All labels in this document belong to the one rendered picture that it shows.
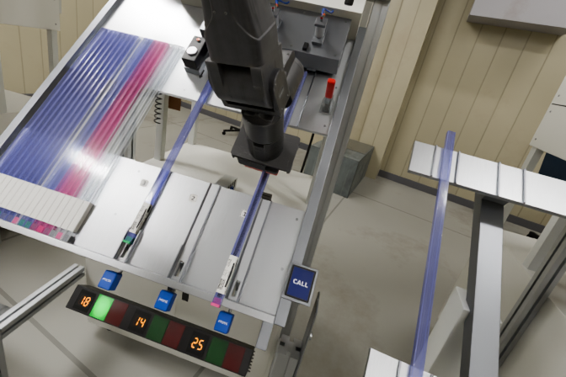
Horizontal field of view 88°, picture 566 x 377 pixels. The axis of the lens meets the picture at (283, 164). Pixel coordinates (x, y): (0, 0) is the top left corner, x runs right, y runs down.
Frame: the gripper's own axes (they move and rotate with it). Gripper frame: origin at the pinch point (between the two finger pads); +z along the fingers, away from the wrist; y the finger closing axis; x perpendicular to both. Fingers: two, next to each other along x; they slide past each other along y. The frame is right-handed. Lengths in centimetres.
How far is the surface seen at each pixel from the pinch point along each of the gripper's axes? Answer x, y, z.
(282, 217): 7.3, -5.3, 4.3
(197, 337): 30.9, 2.2, 5.8
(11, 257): 42, 115, 92
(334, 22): -39.9, -3.3, -2.4
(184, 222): 13.9, 12.4, 4.8
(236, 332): 35, 1, 57
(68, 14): -198, 327, 197
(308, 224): 7.3, -10.5, 3.0
